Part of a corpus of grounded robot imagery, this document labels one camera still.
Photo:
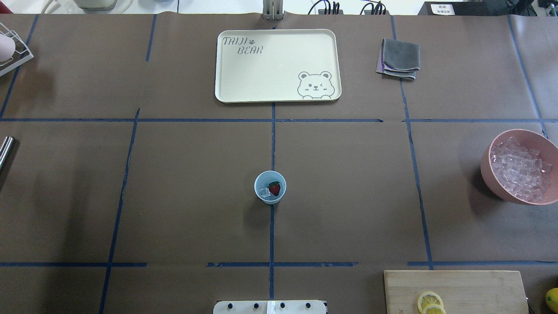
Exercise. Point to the steel muddler black tip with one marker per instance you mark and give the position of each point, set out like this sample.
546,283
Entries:
5,149

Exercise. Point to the light blue plastic cup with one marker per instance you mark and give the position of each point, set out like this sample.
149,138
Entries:
264,179

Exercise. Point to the clear ice cube pile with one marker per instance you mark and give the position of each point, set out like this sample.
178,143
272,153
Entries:
520,170

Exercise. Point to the pink upturned cup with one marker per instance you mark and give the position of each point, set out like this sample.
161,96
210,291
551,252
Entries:
7,47

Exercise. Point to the cream bear serving tray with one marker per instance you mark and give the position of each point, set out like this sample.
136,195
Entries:
277,65

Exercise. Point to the purple folded cloth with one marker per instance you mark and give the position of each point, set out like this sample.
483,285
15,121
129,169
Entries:
380,63

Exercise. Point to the grey folded cloth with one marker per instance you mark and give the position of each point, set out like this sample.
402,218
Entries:
401,59

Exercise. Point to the bamboo cutting board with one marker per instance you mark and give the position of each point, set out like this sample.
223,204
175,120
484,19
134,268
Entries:
462,291

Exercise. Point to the lemon slices row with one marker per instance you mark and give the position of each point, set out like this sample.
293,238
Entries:
430,303

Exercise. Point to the pink bowl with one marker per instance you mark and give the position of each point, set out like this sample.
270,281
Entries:
530,140

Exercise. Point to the whole lemon bottom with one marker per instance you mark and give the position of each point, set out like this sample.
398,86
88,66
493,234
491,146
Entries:
551,299

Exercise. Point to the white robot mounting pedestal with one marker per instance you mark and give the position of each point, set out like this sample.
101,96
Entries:
270,307

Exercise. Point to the white wire cup rack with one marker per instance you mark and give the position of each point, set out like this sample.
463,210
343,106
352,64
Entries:
22,53

